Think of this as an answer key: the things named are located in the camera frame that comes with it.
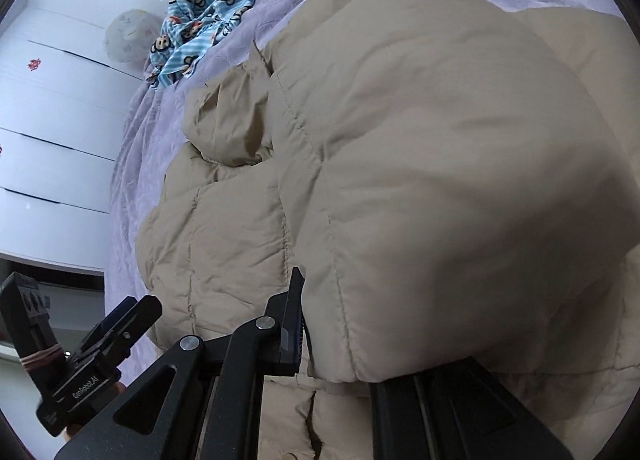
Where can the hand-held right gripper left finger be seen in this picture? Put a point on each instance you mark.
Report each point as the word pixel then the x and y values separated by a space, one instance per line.
pixel 292 330

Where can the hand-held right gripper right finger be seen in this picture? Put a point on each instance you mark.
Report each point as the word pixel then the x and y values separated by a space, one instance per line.
pixel 450 415

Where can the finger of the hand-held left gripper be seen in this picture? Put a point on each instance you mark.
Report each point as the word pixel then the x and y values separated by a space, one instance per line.
pixel 142 315
pixel 120 312

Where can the beige puffer jacket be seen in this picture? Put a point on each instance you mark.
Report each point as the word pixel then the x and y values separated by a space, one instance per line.
pixel 425 165

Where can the white wardrobe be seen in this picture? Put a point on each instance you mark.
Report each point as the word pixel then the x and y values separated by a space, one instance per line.
pixel 55 115

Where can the white patterned ball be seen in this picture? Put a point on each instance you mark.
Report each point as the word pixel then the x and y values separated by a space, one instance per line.
pixel 131 38

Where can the blue monkey print cloth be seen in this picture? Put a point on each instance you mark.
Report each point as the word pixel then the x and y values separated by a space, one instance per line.
pixel 200 15

